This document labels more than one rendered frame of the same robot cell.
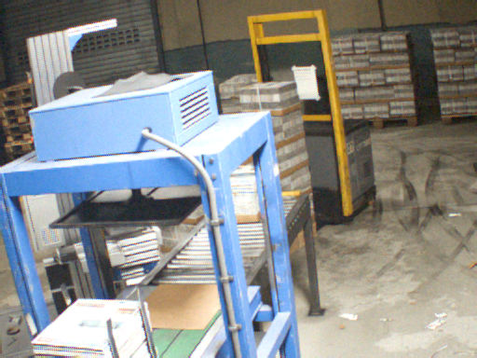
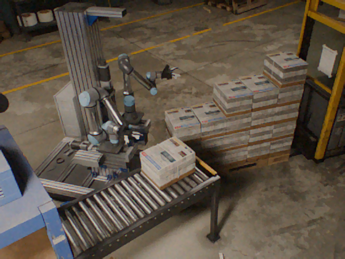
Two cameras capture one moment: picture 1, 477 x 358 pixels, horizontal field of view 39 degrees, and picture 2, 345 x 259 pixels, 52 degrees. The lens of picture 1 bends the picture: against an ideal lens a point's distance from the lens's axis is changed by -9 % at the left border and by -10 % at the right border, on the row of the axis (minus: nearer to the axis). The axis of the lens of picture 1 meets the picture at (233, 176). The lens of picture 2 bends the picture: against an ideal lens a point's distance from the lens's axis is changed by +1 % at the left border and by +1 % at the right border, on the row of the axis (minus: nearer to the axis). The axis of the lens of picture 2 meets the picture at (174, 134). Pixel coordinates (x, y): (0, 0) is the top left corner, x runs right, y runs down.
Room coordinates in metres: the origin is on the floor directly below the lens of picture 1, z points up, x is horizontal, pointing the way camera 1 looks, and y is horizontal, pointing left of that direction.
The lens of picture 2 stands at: (2.23, -1.40, 2.86)
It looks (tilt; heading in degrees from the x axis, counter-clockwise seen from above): 36 degrees down; 36
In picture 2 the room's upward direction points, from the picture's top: 2 degrees counter-clockwise
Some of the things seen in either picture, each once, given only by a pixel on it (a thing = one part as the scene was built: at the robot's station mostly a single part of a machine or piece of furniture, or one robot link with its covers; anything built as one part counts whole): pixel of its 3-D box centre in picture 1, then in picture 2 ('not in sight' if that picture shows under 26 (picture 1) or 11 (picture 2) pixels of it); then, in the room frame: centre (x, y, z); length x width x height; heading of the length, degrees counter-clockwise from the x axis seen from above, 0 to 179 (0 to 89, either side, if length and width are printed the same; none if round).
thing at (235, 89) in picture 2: not in sight; (233, 88); (5.22, -0.03, 1.07); 0.37 x 0.29 x 0.01; 52
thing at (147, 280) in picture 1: (190, 246); (122, 182); (3.74, 0.28, 0.74); 1.34 x 0.05 x 0.12; 161
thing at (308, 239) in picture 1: (311, 265); (214, 213); (4.19, -0.40, 0.34); 0.06 x 0.06 x 0.68; 71
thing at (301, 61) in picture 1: (297, 77); (323, 53); (6.05, -0.66, 1.28); 0.57 x 0.01 x 0.65; 52
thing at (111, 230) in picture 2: (214, 262); (100, 216); (3.35, 0.15, 0.78); 0.47 x 0.05 x 0.05; 71
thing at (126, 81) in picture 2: not in sight; (126, 79); (4.61, 0.91, 1.19); 0.15 x 0.12 x 0.55; 44
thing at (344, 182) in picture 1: (334, 112); (335, 92); (5.83, -0.90, 0.97); 0.09 x 0.09 x 1.75; 52
